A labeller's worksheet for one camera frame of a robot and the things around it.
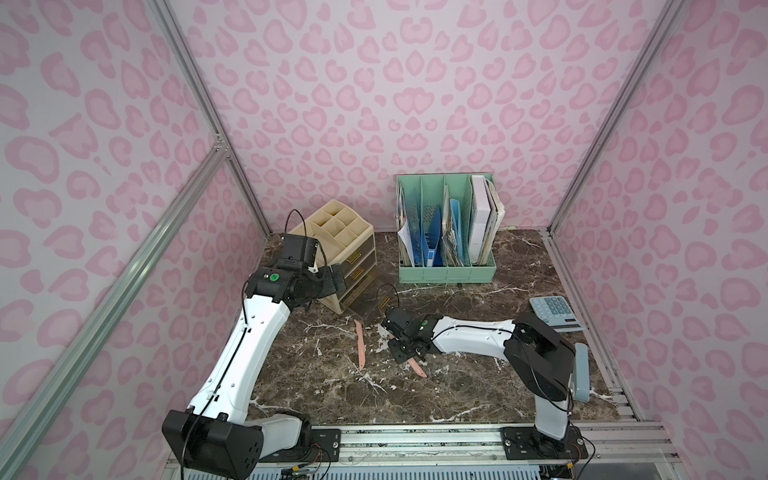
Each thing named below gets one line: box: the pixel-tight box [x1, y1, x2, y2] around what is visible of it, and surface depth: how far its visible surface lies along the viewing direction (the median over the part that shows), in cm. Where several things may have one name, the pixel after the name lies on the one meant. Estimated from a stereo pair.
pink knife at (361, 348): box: [354, 319, 365, 371], surface depth 91 cm
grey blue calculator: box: [529, 296, 586, 333], surface depth 97 cm
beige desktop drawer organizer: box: [288, 199, 397, 321], surface depth 89 cm
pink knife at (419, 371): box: [407, 357, 427, 378], surface depth 87 cm
